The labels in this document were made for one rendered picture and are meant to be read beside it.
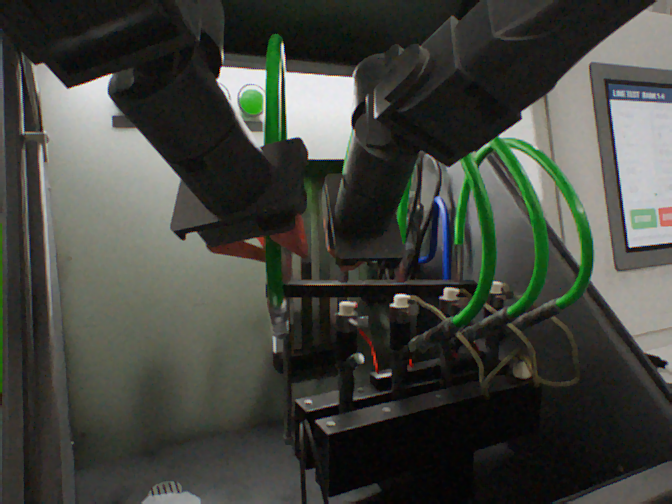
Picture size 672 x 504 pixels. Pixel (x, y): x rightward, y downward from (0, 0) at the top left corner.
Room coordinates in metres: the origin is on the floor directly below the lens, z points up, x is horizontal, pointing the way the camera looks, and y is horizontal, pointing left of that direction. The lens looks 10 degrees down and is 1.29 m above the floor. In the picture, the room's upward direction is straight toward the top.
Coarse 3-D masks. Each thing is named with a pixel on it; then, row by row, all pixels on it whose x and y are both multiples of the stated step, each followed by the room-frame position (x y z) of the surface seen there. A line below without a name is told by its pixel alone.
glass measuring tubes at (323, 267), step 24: (312, 168) 0.87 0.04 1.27; (336, 168) 0.89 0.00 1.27; (312, 192) 0.90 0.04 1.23; (312, 216) 0.90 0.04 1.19; (312, 240) 0.90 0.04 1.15; (312, 264) 0.89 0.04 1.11; (336, 264) 0.92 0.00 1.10; (312, 312) 0.89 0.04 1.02; (312, 336) 0.89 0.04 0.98; (312, 360) 0.86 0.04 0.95
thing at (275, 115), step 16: (272, 48) 0.52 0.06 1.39; (272, 64) 0.50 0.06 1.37; (272, 80) 0.48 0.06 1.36; (272, 96) 0.46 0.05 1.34; (272, 112) 0.45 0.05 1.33; (272, 128) 0.44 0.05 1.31; (272, 240) 0.42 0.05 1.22; (272, 256) 0.42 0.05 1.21; (272, 272) 0.43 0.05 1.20; (272, 288) 0.44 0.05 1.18; (272, 304) 0.46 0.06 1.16
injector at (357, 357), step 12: (336, 312) 0.62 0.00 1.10; (336, 324) 0.61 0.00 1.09; (348, 324) 0.61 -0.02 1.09; (336, 336) 0.61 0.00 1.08; (348, 336) 0.61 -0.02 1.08; (336, 348) 0.61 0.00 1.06; (348, 348) 0.61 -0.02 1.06; (336, 360) 0.62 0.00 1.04; (348, 360) 0.60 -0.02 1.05; (360, 360) 0.59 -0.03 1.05; (348, 372) 0.61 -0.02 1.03; (348, 384) 0.61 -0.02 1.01; (348, 396) 0.61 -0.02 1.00; (348, 408) 0.61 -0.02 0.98
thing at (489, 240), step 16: (464, 160) 0.55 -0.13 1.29; (480, 176) 0.54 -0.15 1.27; (480, 192) 0.53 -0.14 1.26; (480, 208) 0.53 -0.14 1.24; (480, 224) 0.52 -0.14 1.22; (496, 240) 0.52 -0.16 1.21; (496, 256) 0.52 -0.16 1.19; (480, 288) 0.52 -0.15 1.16; (480, 304) 0.52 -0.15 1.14; (448, 320) 0.56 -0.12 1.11; (464, 320) 0.54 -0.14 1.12; (432, 336) 0.58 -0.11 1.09; (448, 336) 0.57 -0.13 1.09; (416, 352) 0.62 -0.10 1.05
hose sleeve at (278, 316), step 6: (270, 306) 0.47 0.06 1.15; (282, 306) 0.47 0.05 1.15; (270, 312) 0.48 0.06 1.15; (276, 312) 0.47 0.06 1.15; (282, 312) 0.48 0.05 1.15; (270, 318) 0.50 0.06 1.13; (276, 318) 0.49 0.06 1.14; (282, 318) 0.49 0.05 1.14; (276, 324) 0.50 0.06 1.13; (282, 324) 0.51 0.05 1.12; (276, 330) 0.52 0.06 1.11; (282, 330) 0.52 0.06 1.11
